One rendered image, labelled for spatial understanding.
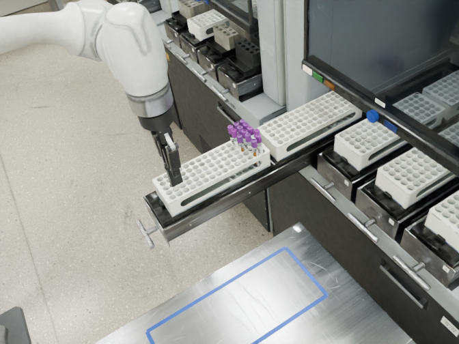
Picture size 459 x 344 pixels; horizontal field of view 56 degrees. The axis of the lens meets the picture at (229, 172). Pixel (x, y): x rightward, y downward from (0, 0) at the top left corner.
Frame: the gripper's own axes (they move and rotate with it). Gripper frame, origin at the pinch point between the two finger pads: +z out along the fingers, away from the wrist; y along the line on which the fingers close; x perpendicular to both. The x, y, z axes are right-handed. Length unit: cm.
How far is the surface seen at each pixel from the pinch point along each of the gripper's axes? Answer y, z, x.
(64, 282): 59, 90, 48
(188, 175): 0.4, 3.5, -3.4
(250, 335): -40.7, 8.0, 4.9
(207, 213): -6.7, 11.8, -3.7
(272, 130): 2.7, 4.6, -30.5
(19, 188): 134, 90, 53
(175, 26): 83, 8, -38
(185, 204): -2.7, 9.2, 0.1
